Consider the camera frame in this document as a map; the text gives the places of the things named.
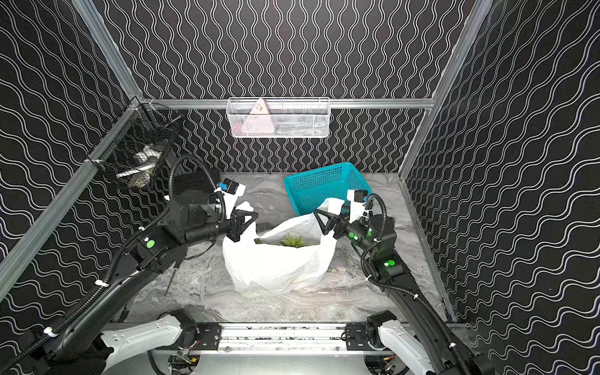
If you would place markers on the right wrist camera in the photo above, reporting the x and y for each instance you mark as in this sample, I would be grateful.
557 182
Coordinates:
359 210

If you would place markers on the teal plastic basket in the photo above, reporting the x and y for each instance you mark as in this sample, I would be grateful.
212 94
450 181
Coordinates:
308 190

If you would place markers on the items in wire basket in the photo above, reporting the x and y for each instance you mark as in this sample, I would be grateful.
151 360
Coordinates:
139 175

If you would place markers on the clear wall basket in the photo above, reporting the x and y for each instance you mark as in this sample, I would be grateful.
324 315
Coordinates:
293 117

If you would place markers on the pineapple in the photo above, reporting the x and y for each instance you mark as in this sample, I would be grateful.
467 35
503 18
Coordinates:
293 241

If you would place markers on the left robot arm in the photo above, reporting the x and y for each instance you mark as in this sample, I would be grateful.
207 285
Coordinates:
75 339

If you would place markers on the yellow black screwdriver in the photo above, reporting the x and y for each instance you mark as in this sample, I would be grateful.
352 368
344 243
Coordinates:
176 267

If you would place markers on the white plastic bag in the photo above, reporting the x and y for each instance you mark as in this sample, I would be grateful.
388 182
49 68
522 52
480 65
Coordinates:
261 263

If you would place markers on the pink triangle card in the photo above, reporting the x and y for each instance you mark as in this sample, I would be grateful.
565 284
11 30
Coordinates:
258 122

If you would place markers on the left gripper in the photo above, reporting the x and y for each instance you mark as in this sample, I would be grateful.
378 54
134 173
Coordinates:
234 225

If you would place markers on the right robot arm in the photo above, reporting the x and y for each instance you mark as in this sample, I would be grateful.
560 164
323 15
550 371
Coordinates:
432 347

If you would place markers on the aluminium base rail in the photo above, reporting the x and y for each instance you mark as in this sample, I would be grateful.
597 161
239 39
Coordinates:
265 338

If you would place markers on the black wire basket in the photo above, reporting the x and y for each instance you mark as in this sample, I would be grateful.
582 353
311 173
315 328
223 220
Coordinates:
153 124

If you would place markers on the black tool case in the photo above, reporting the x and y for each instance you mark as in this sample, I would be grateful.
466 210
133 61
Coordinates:
197 180

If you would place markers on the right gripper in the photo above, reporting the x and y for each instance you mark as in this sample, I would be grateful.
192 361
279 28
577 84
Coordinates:
334 223

